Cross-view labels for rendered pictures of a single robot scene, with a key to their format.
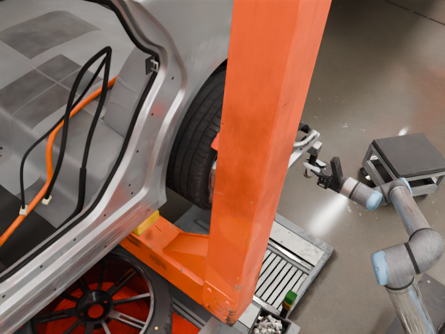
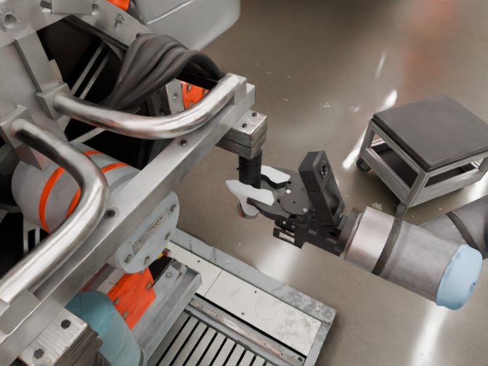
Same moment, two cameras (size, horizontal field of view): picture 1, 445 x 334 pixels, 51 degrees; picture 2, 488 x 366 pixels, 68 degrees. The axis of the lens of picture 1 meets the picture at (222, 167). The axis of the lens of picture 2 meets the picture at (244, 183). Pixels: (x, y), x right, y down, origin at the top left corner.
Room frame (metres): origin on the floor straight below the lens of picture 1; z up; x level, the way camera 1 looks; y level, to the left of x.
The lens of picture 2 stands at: (1.18, -0.39, 1.26)
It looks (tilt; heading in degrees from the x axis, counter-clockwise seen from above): 48 degrees down; 358
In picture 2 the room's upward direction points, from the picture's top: straight up
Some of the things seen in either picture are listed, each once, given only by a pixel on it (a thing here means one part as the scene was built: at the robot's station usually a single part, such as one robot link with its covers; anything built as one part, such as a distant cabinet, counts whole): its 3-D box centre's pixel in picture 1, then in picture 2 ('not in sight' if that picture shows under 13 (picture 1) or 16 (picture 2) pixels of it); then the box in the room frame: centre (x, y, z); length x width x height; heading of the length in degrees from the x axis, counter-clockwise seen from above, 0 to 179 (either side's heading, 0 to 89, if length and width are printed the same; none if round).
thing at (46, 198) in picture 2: not in sight; (96, 202); (1.52, -0.19, 0.85); 0.21 x 0.14 x 0.14; 58
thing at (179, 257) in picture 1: (167, 237); not in sight; (1.16, 0.20, 0.69); 0.52 x 0.17 x 0.35; 58
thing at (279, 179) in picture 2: (315, 165); (263, 181); (1.59, -0.44, 0.81); 0.09 x 0.03 x 0.06; 50
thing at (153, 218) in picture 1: (138, 215); not in sight; (1.25, 0.34, 0.71); 0.14 x 0.14 x 0.05; 58
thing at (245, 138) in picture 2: (310, 145); (232, 127); (1.59, -0.39, 0.93); 0.09 x 0.05 x 0.05; 58
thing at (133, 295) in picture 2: not in sight; (110, 282); (1.58, -0.09, 0.48); 0.16 x 0.12 x 0.17; 58
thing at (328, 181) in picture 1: (332, 179); (314, 218); (1.52, -0.51, 0.80); 0.12 x 0.08 x 0.09; 58
